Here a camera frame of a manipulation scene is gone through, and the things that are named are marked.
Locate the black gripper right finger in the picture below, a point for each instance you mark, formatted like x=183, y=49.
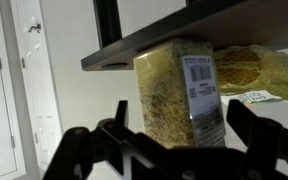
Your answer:
x=262, y=146

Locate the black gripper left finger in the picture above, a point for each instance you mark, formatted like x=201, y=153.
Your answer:
x=69, y=153

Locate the brown shelf unit black posts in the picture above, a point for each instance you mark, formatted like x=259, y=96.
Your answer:
x=190, y=31

